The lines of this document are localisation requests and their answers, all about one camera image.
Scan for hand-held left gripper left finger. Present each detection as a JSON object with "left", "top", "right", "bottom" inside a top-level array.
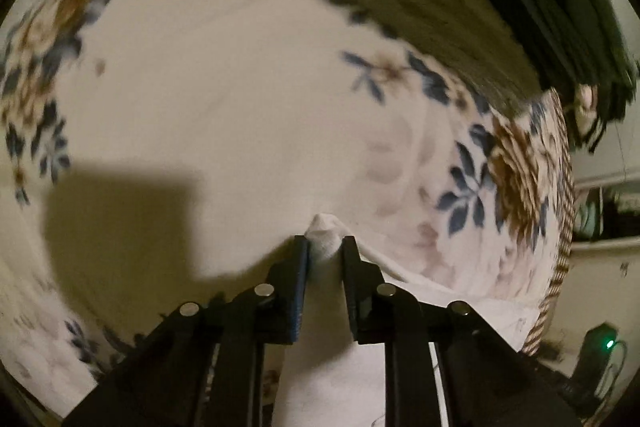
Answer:
[{"left": 62, "top": 234, "right": 312, "bottom": 427}]

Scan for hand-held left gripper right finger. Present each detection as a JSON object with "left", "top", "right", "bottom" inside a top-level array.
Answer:
[{"left": 341, "top": 236, "right": 583, "bottom": 427}]

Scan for white pants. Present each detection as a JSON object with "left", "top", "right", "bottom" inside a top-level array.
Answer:
[{"left": 270, "top": 213, "right": 546, "bottom": 427}]

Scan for brown checkered bed sheet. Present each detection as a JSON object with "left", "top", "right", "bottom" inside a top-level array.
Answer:
[{"left": 520, "top": 89, "right": 576, "bottom": 355}]

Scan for white wardrobe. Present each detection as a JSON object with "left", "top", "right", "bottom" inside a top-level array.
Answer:
[{"left": 570, "top": 167, "right": 640, "bottom": 348}]

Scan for floral blanket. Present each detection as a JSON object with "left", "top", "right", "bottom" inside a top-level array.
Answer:
[{"left": 0, "top": 0, "right": 576, "bottom": 418}]

